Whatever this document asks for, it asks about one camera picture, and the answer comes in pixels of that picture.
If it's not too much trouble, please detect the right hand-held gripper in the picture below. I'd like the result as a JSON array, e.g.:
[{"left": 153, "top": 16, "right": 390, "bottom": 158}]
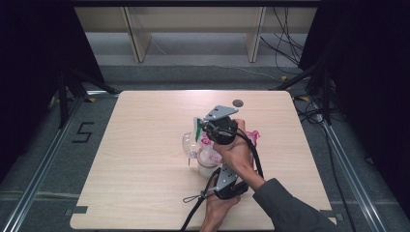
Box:
[{"left": 202, "top": 104, "right": 240, "bottom": 145}]

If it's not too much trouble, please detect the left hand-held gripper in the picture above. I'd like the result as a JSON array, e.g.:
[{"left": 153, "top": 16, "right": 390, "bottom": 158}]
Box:
[{"left": 214, "top": 163, "right": 249, "bottom": 200}]

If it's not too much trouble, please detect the pink and white plastic bag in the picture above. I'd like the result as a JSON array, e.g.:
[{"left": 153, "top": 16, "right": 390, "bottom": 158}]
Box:
[{"left": 192, "top": 117, "right": 261, "bottom": 166}]

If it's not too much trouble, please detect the person's right hand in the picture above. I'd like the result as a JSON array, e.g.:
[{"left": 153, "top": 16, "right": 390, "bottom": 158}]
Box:
[{"left": 213, "top": 119, "right": 255, "bottom": 177}]

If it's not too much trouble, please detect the person's left hand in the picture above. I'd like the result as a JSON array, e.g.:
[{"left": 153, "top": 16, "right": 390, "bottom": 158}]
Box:
[{"left": 205, "top": 193, "right": 242, "bottom": 227}]

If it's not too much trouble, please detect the black metal stand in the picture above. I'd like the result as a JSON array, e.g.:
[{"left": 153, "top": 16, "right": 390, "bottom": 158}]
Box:
[
  {"left": 57, "top": 67, "right": 119, "bottom": 130},
  {"left": 269, "top": 64, "right": 334, "bottom": 126}
]

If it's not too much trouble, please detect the black curtain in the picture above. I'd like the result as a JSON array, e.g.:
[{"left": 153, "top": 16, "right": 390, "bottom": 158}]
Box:
[
  {"left": 299, "top": 0, "right": 410, "bottom": 223},
  {"left": 0, "top": 0, "right": 105, "bottom": 183}
]

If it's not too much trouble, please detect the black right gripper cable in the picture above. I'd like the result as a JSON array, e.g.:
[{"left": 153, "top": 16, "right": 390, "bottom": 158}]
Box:
[{"left": 236, "top": 128, "right": 265, "bottom": 180}]

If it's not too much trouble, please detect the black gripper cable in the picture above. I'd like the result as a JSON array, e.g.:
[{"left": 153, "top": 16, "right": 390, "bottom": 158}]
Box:
[
  {"left": 179, "top": 167, "right": 222, "bottom": 232},
  {"left": 236, "top": 128, "right": 265, "bottom": 180}
]

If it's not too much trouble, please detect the grey wrist strap cord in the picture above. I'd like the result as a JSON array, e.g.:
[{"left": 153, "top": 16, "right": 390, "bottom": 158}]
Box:
[{"left": 182, "top": 192, "right": 208, "bottom": 204}]

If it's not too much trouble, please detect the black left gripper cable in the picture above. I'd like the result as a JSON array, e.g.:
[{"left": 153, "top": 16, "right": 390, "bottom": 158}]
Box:
[{"left": 179, "top": 167, "right": 222, "bottom": 232}]

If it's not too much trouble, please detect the bundle of black cables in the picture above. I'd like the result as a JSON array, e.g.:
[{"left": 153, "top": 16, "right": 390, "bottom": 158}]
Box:
[{"left": 260, "top": 6, "right": 306, "bottom": 75}]

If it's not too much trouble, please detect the black floor cable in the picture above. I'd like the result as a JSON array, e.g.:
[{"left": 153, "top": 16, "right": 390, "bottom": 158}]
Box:
[{"left": 294, "top": 95, "right": 357, "bottom": 232}]

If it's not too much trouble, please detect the beige wooden desk frame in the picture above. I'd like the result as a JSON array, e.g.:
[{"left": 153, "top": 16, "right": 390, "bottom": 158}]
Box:
[{"left": 74, "top": 6, "right": 318, "bottom": 64}]

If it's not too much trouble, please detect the metal floor rail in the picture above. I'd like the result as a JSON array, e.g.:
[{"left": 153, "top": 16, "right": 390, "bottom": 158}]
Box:
[
  {"left": 0, "top": 93, "right": 85, "bottom": 232},
  {"left": 317, "top": 114, "right": 390, "bottom": 232}
]

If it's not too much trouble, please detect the black table edge bracket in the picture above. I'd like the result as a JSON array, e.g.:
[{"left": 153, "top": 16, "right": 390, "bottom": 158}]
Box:
[{"left": 64, "top": 205, "right": 89, "bottom": 217}]

